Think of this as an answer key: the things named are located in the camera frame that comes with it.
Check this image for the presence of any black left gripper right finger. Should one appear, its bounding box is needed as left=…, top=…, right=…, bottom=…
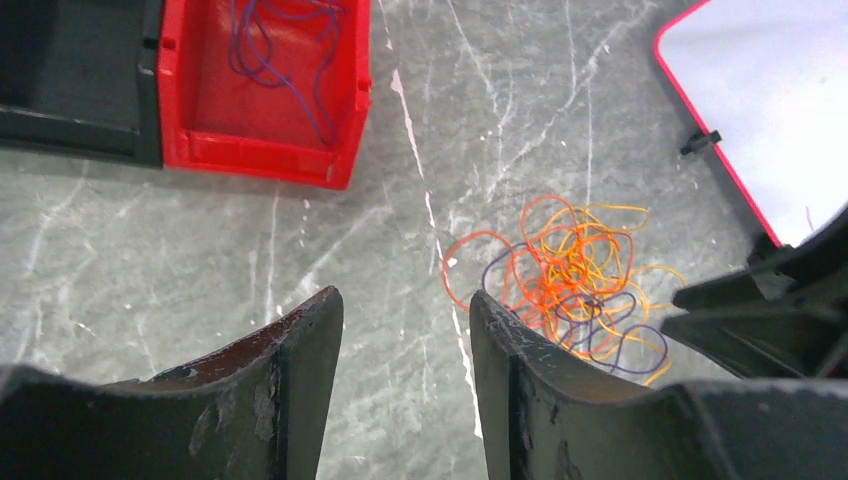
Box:
left=469, top=291, right=847, bottom=479

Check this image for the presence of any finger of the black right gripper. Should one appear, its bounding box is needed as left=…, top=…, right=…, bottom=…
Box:
left=661, top=295, right=847, bottom=378
left=672, top=225, right=847, bottom=311

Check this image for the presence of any orange thin cable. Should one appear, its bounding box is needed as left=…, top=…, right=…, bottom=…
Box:
left=441, top=194, right=637, bottom=359

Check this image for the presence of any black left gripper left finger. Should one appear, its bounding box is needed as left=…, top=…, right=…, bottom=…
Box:
left=1, top=286, right=344, bottom=479

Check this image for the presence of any black plastic bin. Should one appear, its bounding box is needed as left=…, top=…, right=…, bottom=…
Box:
left=1, top=0, right=164, bottom=168

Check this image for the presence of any pink framed whiteboard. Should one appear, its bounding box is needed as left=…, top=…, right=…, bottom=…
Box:
left=654, top=1, right=847, bottom=247

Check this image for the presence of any red plastic bin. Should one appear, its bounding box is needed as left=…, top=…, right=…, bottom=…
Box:
left=157, top=1, right=372, bottom=190

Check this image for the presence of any black whiteboard clip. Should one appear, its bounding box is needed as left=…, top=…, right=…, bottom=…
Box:
left=679, top=130, right=722, bottom=156

